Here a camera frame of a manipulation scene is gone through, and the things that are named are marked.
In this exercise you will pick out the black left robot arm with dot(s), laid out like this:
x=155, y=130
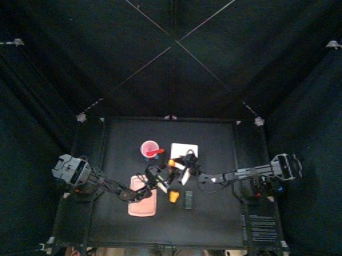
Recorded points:
x=71, y=170

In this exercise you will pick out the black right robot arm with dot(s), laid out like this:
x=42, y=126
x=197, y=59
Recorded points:
x=267, y=170

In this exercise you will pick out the white paper sheet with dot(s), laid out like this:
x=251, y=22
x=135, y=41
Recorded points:
x=185, y=150

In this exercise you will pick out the yellow toy bell pepper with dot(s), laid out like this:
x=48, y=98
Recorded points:
x=174, y=196

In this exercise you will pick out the red plastic spatula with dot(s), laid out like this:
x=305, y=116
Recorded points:
x=155, y=152

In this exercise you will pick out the red cup white inside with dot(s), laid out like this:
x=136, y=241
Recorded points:
x=148, y=148

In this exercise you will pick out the pink plastic tray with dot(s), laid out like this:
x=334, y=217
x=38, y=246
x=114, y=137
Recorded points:
x=142, y=201

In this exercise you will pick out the white printed label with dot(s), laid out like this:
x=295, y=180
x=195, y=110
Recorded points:
x=262, y=227

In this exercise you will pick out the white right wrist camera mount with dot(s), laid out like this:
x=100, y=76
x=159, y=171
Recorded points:
x=185, y=177

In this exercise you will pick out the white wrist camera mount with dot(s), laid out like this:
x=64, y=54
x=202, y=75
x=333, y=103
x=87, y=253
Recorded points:
x=185, y=177
x=162, y=187

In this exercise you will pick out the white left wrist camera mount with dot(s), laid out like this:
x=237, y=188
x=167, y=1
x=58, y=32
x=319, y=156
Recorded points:
x=162, y=187

